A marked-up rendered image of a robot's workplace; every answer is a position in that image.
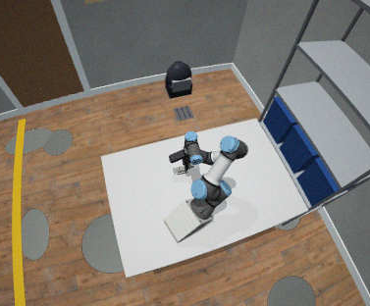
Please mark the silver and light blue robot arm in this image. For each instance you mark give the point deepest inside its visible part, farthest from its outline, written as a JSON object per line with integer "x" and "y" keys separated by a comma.
{"x": 206, "y": 199}

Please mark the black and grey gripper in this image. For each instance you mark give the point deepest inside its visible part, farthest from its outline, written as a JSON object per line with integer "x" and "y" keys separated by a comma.
{"x": 186, "y": 163}

